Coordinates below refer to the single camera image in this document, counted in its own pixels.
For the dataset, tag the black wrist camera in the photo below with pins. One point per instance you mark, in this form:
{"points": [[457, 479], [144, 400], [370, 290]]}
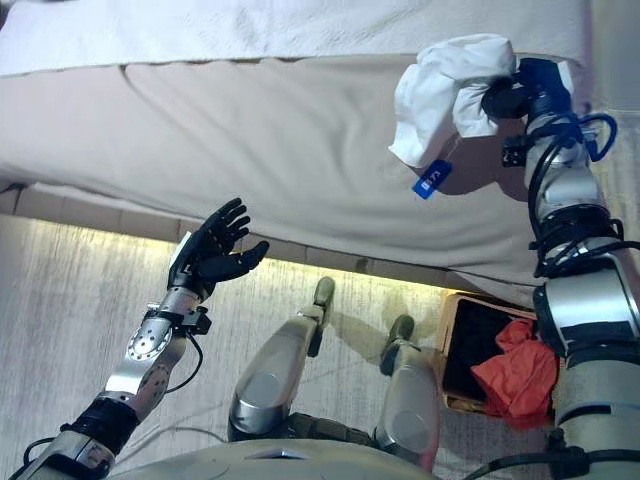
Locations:
{"points": [[513, 151], [196, 320]]}

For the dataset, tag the orange garment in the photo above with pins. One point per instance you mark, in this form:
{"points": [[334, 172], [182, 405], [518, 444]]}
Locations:
{"points": [[520, 370]]}

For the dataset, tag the silver right robot leg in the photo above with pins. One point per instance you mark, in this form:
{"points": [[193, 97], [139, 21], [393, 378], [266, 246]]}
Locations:
{"points": [[407, 390]]}

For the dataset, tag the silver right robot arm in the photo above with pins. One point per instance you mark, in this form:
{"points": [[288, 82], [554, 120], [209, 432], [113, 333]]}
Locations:
{"points": [[585, 310]]}

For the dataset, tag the white garment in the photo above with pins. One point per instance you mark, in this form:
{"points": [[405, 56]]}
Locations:
{"points": [[440, 95]]}

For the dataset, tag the blue paper tag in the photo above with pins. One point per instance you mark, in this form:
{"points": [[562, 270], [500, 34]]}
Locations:
{"points": [[431, 181]]}

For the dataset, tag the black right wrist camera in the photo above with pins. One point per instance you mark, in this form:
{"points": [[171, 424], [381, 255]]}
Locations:
{"points": [[513, 151]]}

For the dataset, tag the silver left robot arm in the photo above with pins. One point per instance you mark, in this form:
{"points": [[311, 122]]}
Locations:
{"points": [[145, 355]]}

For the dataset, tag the silver left robot leg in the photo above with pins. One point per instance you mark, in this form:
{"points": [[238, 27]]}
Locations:
{"points": [[272, 365]]}

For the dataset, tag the dark navy garment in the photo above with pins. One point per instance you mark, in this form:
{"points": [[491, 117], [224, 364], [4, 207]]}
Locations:
{"points": [[470, 340]]}

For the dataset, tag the silver robot leg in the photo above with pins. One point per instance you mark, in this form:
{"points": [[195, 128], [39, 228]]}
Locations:
{"points": [[407, 390], [272, 365]]}

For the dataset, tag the beige bed frame base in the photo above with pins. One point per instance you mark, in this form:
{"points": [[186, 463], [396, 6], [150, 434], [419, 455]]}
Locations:
{"points": [[100, 215]]}

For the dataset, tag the grey robot torso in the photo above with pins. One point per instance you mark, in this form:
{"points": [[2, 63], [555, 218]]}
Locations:
{"points": [[225, 462]]}

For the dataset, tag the woven wicker basket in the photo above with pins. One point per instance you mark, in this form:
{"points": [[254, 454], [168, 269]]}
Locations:
{"points": [[447, 320]]}

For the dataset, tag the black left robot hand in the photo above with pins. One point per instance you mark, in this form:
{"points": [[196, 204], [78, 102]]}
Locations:
{"points": [[210, 255]]}

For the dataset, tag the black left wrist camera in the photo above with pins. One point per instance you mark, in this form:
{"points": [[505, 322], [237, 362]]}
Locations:
{"points": [[196, 320]]}

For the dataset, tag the white textured blanket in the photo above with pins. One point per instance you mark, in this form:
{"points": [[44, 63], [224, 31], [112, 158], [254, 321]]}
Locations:
{"points": [[250, 25]]}

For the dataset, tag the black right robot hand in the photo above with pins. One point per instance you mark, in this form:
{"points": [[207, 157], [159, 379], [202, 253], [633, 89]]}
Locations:
{"points": [[540, 82]]}

